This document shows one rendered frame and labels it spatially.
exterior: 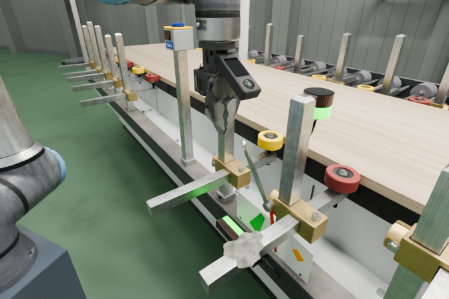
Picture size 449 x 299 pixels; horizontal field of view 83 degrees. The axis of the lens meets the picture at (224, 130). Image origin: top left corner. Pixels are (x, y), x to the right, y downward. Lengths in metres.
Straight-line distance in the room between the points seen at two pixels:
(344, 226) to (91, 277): 1.30
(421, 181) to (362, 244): 0.23
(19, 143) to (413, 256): 0.95
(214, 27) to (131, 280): 1.36
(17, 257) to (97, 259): 0.83
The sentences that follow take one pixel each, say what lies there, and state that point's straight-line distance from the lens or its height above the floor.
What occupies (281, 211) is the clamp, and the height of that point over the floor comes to 0.85.
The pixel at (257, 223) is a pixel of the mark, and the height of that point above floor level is 0.75.
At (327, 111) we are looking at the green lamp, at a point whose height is 1.09.
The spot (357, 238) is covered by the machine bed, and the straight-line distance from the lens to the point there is 0.85.
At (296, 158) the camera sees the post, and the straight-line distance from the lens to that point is 0.54.
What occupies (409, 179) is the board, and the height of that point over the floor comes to 0.90.
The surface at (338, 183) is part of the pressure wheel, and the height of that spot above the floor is 0.90.
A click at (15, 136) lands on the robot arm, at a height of 0.95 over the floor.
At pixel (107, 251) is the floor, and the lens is 1.76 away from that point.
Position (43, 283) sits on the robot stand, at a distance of 1.00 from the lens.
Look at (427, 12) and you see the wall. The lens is 5.10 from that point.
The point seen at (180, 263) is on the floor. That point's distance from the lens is 1.60.
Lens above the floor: 1.28
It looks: 26 degrees down
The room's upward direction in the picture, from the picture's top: straight up
